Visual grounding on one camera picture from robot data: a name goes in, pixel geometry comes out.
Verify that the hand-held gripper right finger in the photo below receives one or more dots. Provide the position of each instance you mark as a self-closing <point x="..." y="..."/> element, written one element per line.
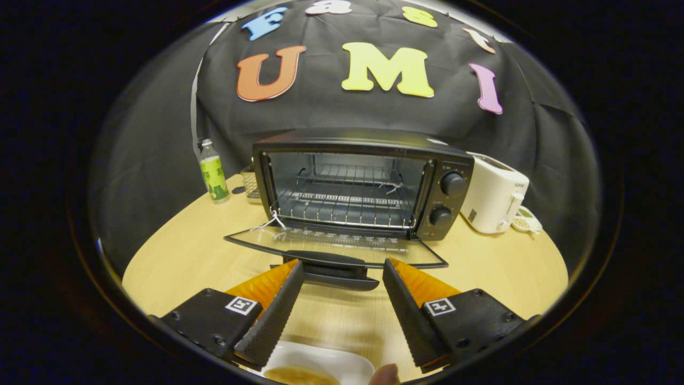
<point x="411" y="315"/>

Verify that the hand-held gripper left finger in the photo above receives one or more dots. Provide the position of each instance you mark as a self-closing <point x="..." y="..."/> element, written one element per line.
<point x="278" y="315"/>

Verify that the round golden bread bun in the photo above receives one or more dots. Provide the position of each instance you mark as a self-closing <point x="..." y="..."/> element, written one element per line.
<point x="299" y="376"/>

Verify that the black toaster oven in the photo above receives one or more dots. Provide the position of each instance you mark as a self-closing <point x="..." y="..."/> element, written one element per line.
<point x="374" y="141"/>

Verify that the white pop-up toaster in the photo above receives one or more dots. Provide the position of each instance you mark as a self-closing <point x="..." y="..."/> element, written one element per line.
<point x="494" y="192"/>

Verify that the white rectangular plate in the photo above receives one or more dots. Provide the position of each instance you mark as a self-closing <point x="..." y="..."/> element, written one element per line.
<point x="331" y="355"/>

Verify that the green label plastic bottle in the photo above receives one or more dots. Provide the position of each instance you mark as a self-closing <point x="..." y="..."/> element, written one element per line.
<point x="214" y="176"/>

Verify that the black backdrop cloth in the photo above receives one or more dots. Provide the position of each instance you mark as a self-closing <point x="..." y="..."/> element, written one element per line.
<point x="331" y="112"/>

